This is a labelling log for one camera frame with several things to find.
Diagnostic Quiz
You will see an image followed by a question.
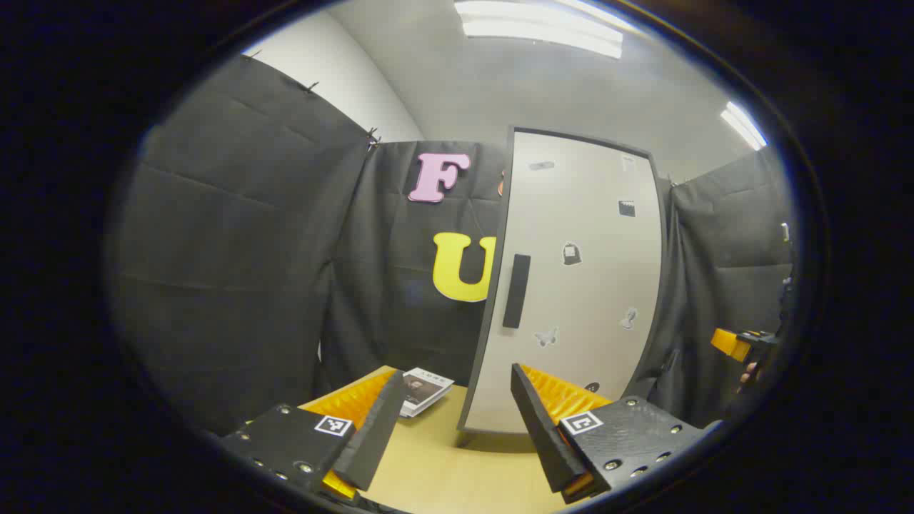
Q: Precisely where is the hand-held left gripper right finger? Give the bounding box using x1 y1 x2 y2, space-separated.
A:
511 363 708 504

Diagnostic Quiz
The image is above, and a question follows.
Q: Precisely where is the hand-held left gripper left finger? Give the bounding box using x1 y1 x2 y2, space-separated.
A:
218 368 408 504

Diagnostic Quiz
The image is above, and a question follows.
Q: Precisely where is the grey cabinet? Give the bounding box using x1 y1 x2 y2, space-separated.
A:
456 125 676 447

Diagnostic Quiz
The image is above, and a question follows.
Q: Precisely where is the white book dark cover photo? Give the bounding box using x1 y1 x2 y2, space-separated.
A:
401 367 455 415

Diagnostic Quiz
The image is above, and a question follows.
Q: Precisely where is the narrow ceiling light strip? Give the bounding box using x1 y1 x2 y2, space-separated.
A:
720 101 769 151

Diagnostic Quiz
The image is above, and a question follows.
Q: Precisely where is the black backdrop cloth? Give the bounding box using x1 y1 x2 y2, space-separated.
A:
107 54 797 436

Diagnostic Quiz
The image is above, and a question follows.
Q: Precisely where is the wide ceiling light panel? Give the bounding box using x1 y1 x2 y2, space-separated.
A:
454 0 623 59

